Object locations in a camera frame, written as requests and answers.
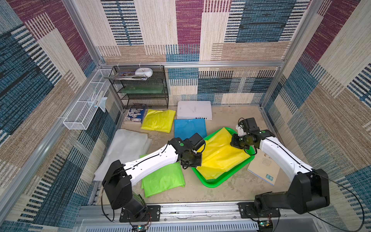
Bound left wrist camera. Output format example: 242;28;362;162
185;133;206;152

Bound large yellow raincoat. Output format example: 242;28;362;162
196;128;251;181

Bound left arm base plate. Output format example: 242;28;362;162
119;205;161;223

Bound green plastic basket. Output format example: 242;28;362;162
192;128;257;188

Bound blue folded raincoat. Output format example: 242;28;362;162
174;119;207;140

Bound magazines on shelf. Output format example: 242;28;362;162
105;72;148;80

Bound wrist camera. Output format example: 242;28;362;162
236;118;260;136
185;133;206;152

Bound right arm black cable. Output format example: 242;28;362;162
307;169;366;225

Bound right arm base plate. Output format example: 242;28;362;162
237;202;281;219

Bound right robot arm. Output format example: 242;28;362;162
231;130;330;215

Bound white round object on shelf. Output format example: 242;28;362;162
135;67;153;78

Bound aluminium front rail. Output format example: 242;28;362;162
73;201;329;232

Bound white flat box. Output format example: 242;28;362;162
176;101;213;120

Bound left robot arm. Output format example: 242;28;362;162
102;133;206;220

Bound cardboard box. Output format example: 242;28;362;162
247;151;280;186

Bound white wire wall basket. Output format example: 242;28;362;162
63;69;110;130

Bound black wire shelf rack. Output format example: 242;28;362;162
108;65;169;109

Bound lime green raincoat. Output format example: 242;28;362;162
141;162;185;198

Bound white folded raincoat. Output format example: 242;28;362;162
93;129;152;181

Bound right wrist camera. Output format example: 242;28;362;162
236;118;260;136

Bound blue printed packet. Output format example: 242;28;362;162
124;107;146;123

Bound small yellow folded raincoat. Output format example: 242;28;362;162
141;109;176;133

